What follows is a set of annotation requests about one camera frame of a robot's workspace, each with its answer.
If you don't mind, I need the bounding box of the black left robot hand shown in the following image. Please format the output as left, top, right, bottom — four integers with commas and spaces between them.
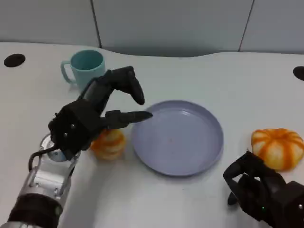
48, 66, 153, 160

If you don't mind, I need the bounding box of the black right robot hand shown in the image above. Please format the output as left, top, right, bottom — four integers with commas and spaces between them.
223, 151, 288, 223

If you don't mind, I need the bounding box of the orange white toy bread roll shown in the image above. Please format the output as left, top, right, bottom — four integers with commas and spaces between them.
251, 128, 304, 171
91, 129, 126, 160

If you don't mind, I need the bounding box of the pale green mug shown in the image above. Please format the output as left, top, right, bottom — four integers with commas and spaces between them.
60, 49, 106, 92

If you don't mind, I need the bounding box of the lilac plate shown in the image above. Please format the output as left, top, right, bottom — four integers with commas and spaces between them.
131, 100, 224, 178

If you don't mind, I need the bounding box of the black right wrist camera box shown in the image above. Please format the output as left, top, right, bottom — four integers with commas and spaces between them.
284, 180, 304, 228

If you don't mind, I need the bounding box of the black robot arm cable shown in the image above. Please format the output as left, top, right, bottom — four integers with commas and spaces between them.
28, 146, 59, 171

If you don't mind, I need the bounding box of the black round table cable hole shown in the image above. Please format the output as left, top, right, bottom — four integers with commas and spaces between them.
293, 66, 304, 81
3, 53, 26, 68

